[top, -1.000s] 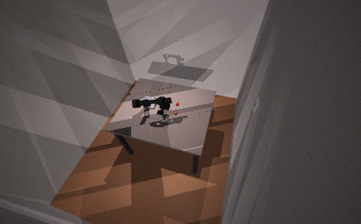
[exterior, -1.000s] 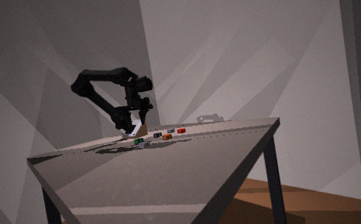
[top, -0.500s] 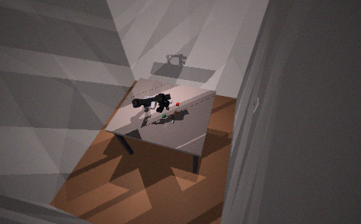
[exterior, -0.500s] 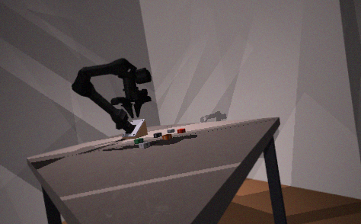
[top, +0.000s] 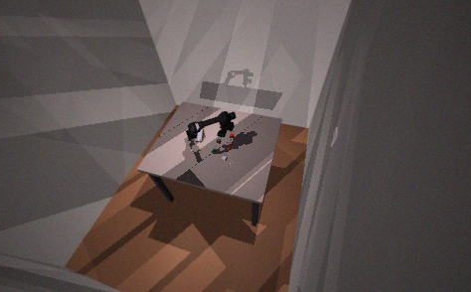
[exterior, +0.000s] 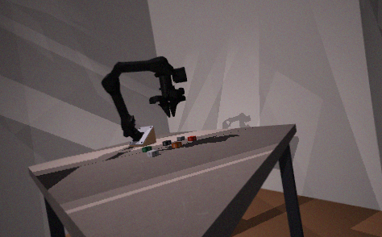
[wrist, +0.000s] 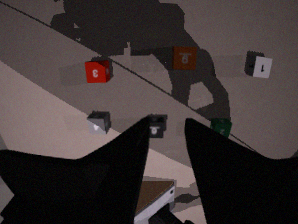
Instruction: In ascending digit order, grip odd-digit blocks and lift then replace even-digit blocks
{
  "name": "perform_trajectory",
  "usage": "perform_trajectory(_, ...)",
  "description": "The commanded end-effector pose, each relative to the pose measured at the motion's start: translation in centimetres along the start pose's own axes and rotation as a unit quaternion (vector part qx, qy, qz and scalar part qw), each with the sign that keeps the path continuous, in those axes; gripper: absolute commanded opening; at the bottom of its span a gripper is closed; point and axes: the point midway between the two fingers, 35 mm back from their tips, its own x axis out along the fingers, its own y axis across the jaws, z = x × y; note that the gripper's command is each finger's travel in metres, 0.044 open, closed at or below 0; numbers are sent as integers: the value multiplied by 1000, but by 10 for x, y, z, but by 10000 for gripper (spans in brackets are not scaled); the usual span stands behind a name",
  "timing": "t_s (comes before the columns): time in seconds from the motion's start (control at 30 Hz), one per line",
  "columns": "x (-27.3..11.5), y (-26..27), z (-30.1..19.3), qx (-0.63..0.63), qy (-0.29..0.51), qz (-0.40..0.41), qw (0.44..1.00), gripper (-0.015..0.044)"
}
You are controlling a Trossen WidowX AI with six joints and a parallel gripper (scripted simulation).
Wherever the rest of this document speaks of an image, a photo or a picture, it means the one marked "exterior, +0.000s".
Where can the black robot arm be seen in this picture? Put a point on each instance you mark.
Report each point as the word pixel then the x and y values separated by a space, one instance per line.
pixel 162 69

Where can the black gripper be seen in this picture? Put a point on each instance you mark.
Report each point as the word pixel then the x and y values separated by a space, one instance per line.
pixel 166 103

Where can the green block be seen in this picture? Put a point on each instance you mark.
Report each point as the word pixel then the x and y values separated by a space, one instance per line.
pixel 147 148

